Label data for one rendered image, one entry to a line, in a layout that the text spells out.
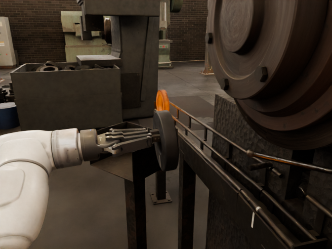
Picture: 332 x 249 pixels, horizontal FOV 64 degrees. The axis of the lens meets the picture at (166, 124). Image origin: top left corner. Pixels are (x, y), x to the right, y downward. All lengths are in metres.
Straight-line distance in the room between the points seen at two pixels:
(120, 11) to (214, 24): 2.49
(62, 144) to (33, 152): 0.06
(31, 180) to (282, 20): 0.49
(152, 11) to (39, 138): 2.64
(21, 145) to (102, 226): 1.17
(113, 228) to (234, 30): 1.42
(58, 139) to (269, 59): 0.46
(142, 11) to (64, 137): 2.58
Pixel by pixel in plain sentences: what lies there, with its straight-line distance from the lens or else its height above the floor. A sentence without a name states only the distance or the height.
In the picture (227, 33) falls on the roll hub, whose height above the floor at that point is 1.09.
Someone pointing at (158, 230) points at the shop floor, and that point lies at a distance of 1.66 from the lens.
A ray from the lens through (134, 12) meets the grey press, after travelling 3.08.
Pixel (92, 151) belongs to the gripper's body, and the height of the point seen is 0.83.
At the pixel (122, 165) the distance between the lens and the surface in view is 1.06.
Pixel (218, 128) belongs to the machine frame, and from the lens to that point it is 1.02.
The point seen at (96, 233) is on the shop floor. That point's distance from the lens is 1.69.
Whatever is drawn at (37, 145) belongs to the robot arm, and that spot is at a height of 0.86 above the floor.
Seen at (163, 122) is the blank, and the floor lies 0.89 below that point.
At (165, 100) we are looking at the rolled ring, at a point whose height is 0.72.
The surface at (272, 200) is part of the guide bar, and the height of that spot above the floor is 0.70.
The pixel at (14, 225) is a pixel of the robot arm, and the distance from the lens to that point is 0.51.
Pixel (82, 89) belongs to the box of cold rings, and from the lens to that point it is 2.85.
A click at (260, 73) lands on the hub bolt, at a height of 1.03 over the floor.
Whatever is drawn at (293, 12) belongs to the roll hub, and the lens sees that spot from 0.39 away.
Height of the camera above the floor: 1.09
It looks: 19 degrees down
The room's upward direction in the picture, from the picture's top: straight up
